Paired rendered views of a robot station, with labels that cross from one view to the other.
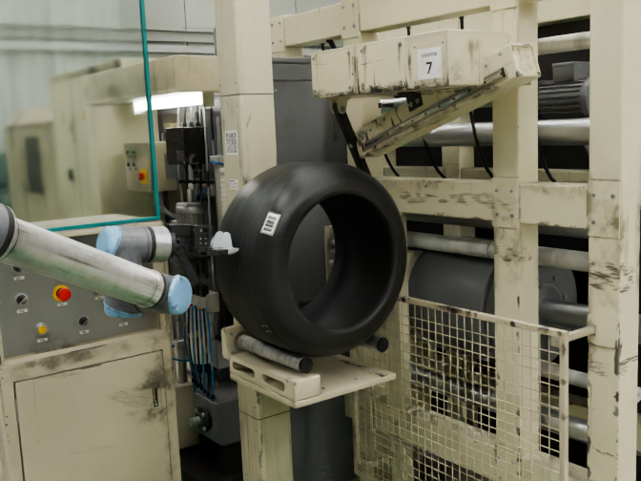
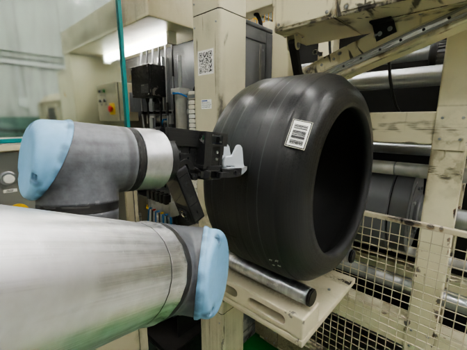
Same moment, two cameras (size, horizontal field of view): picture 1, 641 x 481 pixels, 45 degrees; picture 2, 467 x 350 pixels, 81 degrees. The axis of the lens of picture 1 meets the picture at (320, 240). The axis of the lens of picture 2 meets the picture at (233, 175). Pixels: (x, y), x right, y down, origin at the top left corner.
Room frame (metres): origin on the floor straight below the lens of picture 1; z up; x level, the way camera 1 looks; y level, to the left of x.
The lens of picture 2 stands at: (1.50, 0.36, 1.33)
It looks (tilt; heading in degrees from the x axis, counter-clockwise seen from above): 11 degrees down; 349
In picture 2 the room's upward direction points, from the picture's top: straight up
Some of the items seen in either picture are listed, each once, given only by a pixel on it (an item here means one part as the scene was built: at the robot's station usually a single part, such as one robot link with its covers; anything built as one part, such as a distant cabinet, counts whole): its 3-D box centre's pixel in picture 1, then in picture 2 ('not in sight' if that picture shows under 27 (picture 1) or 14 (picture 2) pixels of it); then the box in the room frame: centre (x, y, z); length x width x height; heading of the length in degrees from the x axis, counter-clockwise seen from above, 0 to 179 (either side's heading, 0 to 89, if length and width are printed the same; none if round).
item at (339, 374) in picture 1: (311, 375); (280, 282); (2.27, 0.05, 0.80); 0.37 x 0.36 x 0.02; 126
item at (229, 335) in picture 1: (278, 331); not in sight; (2.41, 0.15, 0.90); 0.40 x 0.03 x 0.10; 126
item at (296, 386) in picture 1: (272, 373); (254, 292); (2.19, 0.16, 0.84); 0.36 x 0.09 x 0.06; 36
